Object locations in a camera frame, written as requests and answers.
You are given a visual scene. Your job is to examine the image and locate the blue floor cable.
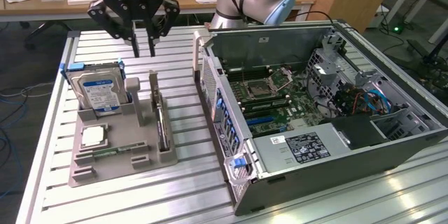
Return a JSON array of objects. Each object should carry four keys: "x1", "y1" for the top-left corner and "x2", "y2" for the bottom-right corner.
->
[{"x1": 0, "y1": 98, "x2": 31, "y2": 198}]

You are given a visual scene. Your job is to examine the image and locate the white floor cable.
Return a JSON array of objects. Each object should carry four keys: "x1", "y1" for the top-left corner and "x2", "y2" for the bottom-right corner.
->
[{"x1": 0, "y1": 81, "x2": 54, "y2": 98}]

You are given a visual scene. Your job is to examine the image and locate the metal socket cover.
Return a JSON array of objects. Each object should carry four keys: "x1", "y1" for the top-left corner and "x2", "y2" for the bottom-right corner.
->
[{"x1": 268, "y1": 67, "x2": 294, "y2": 86}]

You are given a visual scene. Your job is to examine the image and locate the blue wire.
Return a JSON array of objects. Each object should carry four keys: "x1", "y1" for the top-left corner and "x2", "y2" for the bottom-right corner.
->
[{"x1": 363, "y1": 89, "x2": 392, "y2": 116}]

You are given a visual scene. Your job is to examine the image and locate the black chair base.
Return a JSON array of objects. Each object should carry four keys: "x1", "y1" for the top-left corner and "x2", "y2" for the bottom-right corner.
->
[{"x1": 20, "y1": 20, "x2": 74, "y2": 50}]

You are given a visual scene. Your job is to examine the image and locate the thin black cable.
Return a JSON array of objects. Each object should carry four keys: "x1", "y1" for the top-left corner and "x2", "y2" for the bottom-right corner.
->
[{"x1": 296, "y1": 10, "x2": 355, "y2": 29}]

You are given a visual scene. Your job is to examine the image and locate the grey power supply unit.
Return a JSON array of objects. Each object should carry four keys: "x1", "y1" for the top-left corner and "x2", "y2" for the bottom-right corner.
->
[{"x1": 251, "y1": 123, "x2": 352, "y2": 174}]

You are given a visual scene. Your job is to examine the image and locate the CPU socket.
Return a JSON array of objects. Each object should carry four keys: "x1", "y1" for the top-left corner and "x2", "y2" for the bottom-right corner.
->
[{"x1": 247, "y1": 79, "x2": 274, "y2": 98}]

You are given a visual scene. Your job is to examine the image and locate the open dark PC case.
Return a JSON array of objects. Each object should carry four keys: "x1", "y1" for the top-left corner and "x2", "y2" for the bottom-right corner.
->
[{"x1": 192, "y1": 19, "x2": 448, "y2": 217}]

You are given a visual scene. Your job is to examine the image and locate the black floor stand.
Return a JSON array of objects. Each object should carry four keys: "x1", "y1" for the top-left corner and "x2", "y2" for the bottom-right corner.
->
[{"x1": 406, "y1": 39, "x2": 448, "y2": 88}]

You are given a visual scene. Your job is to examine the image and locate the green RAM stick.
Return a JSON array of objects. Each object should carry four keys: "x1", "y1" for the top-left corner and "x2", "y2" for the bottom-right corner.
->
[{"x1": 91, "y1": 145, "x2": 147, "y2": 158}]

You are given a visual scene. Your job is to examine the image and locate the graphics card with metal bracket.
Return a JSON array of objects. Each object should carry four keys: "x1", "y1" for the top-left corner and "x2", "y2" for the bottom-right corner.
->
[{"x1": 148, "y1": 69, "x2": 170, "y2": 154}]

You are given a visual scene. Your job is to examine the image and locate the blue expansion slot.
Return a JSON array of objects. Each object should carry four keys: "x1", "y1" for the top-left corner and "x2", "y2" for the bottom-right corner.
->
[{"x1": 246, "y1": 115, "x2": 275, "y2": 127}]

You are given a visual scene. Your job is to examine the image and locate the orange wire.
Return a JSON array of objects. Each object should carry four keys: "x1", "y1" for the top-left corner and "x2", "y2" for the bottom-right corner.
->
[{"x1": 352, "y1": 91, "x2": 367, "y2": 114}]

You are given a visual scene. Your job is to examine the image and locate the hard disk with blue carrier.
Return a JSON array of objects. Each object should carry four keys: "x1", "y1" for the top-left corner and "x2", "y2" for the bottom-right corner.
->
[{"x1": 59, "y1": 58, "x2": 131, "y2": 116}]

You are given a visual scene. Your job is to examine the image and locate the silver CPU chip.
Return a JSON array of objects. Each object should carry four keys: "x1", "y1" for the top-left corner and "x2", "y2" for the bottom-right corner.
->
[{"x1": 80, "y1": 127, "x2": 108, "y2": 148}]

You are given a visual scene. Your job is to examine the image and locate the grey parts rack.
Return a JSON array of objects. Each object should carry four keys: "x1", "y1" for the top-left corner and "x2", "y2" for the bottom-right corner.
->
[{"x1": 68, "y1": 77, "x2": 178, "y2": 188}]

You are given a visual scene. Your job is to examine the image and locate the green motherboard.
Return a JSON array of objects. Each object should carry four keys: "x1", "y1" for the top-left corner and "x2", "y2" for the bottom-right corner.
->
[{"x1": 223, "y1": 61, "x2": 338, "y2": 137}]

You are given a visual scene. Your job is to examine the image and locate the black RAM stick with labels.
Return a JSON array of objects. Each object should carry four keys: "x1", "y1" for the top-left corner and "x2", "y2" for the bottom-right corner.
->
[{"x1": 243, "y1": 100, "x2": 288, "y2": 111}]

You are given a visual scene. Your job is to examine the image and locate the perforated metal disk bay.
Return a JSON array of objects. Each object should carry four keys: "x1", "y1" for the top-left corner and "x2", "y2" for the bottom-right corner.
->
[{"x1": 304, "y1": 47, "x2": 355, "y2": 99}]

